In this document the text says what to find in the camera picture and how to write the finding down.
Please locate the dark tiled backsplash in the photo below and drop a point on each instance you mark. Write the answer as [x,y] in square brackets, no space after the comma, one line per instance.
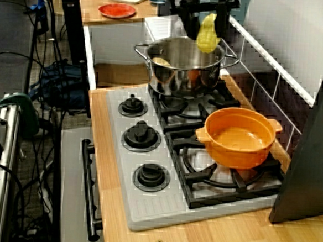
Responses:
[284,102]

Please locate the red plate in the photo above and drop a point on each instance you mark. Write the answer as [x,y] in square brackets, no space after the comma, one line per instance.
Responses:
[116,11]

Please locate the wooden side table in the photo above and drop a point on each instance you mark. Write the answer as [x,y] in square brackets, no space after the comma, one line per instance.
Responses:
[91,11]

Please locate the white sink basin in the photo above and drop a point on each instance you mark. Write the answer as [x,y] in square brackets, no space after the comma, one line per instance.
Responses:
[114,45]

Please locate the black burner grate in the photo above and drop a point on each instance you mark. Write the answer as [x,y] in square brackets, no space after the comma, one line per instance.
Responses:
[199,177]
[173,112]

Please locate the orange plastic pot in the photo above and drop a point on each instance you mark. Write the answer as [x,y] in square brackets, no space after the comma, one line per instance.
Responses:
[239,157]

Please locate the black stove knob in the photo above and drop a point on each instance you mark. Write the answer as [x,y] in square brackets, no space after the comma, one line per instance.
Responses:
[151,177]
[132,106]
[141,136]

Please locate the yellow corn cob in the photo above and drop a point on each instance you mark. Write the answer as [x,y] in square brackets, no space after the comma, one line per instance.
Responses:
[207,38]

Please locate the dark side panel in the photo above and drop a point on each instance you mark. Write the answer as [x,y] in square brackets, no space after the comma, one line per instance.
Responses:
[308,164]
[73,31]

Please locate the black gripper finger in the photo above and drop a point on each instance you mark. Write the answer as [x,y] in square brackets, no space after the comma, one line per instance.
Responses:
[191,24]
[221,22]

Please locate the stainless steel cooking pot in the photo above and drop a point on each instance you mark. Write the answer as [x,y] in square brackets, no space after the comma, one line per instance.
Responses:
[181,80]

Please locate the wooden countertop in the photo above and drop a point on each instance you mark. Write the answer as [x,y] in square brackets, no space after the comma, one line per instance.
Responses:
[225,241]

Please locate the white toy oven cabinet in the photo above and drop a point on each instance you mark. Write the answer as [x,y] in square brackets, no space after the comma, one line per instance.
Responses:
[70,189]

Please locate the blue backpack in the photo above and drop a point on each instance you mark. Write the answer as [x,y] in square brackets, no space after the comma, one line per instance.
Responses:
[66,89]

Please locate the grey toy stove top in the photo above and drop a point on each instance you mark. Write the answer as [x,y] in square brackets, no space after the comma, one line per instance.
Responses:
[158,209]

